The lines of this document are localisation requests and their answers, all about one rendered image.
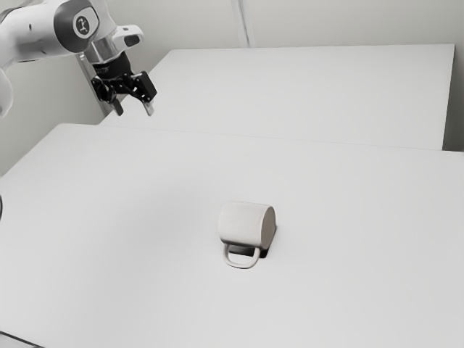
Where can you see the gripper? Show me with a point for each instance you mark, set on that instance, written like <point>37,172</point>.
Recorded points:
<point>110,68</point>

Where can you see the white ceramic mug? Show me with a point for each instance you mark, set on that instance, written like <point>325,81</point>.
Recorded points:
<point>246,228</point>

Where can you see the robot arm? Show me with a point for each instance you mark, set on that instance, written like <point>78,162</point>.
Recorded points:
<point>36,32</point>

